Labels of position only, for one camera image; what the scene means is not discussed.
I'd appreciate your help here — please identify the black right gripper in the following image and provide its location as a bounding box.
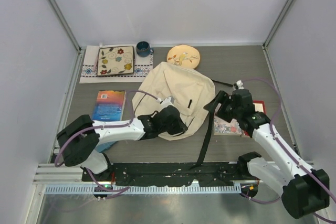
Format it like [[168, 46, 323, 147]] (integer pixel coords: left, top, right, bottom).
[[203, 90, 242, 123]]

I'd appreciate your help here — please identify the cream canvas backpack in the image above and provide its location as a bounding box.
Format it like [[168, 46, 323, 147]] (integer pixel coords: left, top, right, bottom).
[[131, 61, 234, 170]]

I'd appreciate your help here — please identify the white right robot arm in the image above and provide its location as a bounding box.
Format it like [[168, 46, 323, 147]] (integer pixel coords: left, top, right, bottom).
[[204, 89, 330, 219]]

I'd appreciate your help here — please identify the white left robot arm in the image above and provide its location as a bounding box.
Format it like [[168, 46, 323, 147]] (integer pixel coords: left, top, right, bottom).
[[55, 105, 187, 182]]

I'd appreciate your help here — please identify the floral cover book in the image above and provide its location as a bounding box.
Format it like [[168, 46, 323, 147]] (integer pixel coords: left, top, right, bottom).
[[214, 116, 242, 135]]

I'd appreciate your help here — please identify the red bordered book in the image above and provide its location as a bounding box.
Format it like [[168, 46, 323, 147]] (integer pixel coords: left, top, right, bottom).
[[241, 100, 266, 137]]

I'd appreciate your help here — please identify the round bird ceramic plate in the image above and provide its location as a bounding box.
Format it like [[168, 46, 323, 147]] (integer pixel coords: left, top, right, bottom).
[[166, 45, 201, 69]]

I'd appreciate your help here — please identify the blue sunset cover book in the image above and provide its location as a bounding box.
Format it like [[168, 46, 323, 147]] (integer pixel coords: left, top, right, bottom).
[[92, 90, 125, 122]]

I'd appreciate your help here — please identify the white embroidered placemat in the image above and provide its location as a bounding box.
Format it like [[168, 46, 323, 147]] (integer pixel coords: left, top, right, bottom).
[[79, 45, 153, 84]]

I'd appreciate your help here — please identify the blue small box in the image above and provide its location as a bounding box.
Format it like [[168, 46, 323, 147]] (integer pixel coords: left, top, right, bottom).
[[94, 142, 115, 153]]

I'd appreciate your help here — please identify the dark blue ceramic mug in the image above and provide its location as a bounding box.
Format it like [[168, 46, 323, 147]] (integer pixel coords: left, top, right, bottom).
[[136, 41, 154, 58]]

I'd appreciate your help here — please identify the square floral ceramic plate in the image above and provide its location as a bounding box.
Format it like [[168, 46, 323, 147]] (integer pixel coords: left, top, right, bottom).
[[97, 46, 135, 77]]

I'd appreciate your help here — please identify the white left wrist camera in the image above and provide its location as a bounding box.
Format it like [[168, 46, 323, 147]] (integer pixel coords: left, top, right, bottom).
[[156, 96, 174, 109]]

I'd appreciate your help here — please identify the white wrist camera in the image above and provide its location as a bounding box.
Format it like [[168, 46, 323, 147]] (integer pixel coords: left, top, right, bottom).
[[156, 96, 174, 109], [233, 80, 244, 90]]

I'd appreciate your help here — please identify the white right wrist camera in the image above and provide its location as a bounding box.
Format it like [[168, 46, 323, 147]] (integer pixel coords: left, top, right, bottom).
[[233, 80, 244, 90]]

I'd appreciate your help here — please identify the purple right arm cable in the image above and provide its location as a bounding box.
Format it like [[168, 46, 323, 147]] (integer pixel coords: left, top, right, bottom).
[[239, 77, 336, 223]]

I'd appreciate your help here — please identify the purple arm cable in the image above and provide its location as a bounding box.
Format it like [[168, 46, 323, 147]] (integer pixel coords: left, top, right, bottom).
[[54, 90, 161, 204], [239, 77, 336, 223]]

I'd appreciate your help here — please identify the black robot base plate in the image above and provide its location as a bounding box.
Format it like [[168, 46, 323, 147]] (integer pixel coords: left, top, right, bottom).
[[94, 162, 257, 187]]

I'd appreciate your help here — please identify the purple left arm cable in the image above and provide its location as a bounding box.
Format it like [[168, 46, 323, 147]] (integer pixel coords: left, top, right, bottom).
[[54, 90, 161, 204]]

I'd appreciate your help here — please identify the white slotted cable duct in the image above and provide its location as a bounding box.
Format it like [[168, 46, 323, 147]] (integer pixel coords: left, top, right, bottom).
[[45, 183, 242, 195]]

